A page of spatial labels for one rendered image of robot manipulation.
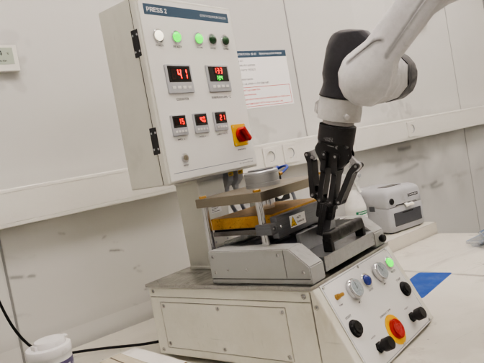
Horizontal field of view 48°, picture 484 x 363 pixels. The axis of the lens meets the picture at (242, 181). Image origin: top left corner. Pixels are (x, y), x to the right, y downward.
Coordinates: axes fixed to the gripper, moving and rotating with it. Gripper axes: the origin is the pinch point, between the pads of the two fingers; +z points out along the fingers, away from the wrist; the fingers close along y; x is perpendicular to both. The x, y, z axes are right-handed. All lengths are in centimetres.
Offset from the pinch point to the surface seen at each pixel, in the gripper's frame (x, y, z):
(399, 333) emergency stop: -1.2, 20.2, 18.1
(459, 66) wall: 210, -41, -29
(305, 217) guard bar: -1.2, -4.1, 0.8
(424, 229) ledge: 100, -10, 29
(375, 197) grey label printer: 90, -26, 19
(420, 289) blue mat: 37.8, 11.5, 25.0
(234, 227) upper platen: -10.3, -15.9, 4.3
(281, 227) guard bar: -10.3, -4.0, 0.8
